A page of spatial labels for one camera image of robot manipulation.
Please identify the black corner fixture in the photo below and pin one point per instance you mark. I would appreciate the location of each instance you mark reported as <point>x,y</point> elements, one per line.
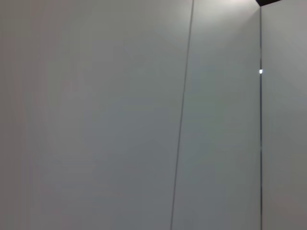
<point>265,2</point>

